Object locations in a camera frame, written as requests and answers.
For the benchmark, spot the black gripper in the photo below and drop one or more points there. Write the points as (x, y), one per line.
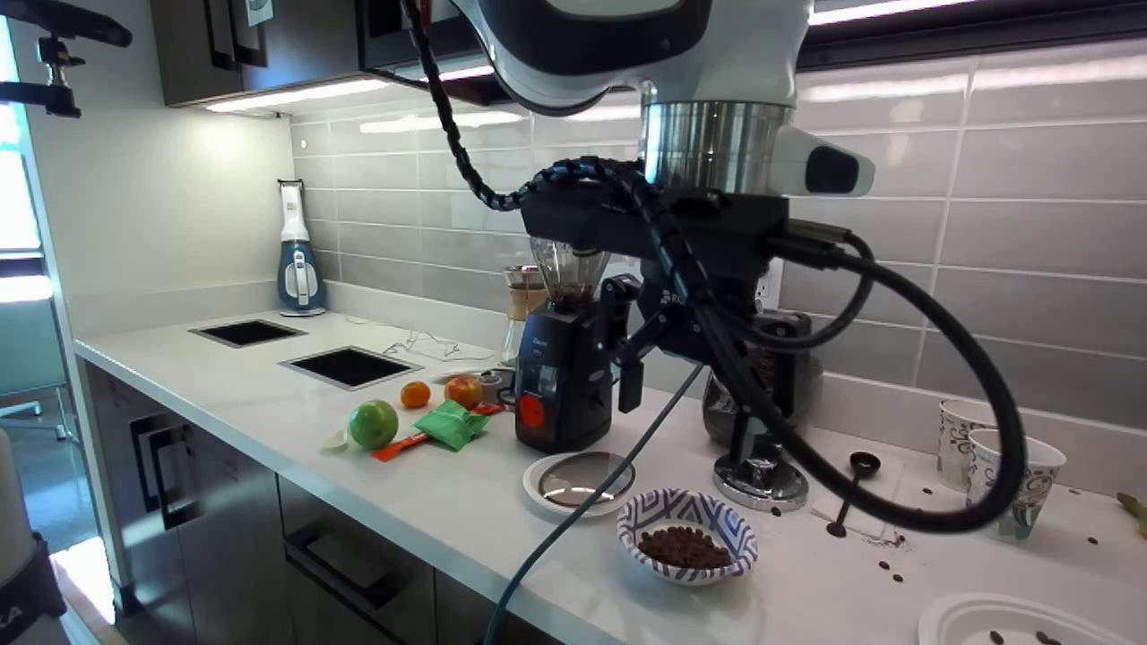
(748, 280)

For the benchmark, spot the coffee filter with grounds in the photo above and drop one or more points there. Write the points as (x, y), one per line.
(685, 541)

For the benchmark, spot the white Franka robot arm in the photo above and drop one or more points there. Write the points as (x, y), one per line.
(740, 37)

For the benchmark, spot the black coffee grinder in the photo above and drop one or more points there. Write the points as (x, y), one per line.
(562, 383)

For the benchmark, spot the white paper plate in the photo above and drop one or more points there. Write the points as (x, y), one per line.
(955, 623)

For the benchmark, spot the chrome jar lid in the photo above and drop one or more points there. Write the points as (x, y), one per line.
(777, 488)

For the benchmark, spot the white round grinder lid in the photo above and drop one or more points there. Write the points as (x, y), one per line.
(562, 486)

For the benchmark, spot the black measuring spoon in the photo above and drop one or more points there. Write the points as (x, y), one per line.
(864, 463)

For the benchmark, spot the red apple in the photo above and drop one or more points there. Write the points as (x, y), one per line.
(465, 391)

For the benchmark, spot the green crumpled packet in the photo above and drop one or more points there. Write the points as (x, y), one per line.
(452, 423)

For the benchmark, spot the patterned paper cup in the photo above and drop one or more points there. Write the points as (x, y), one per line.
(1017, 478)
(950, 434)

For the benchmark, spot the small orange fruit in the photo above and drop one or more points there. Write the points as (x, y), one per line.
(419, 394)

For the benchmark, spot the orange red sachet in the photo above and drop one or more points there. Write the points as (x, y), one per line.
(398, 449)

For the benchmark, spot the green apple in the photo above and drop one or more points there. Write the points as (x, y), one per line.
(373, 427)

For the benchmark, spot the white plastic spoon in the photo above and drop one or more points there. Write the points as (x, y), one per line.
(335, 441)

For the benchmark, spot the glass bottle by sink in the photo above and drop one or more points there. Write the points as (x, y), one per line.
(300, 280)

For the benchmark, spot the black overhead shelf unit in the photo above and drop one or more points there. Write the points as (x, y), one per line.
(396, 47)

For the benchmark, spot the dark base cabinet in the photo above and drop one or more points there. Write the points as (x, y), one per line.
(238, 540)

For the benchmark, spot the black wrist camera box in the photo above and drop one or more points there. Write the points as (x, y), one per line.
(574, 211)

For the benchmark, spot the dark upper wall cabinet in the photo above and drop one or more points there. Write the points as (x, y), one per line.
(193, 47)

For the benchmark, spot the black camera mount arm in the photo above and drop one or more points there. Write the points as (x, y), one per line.
(72, 21)

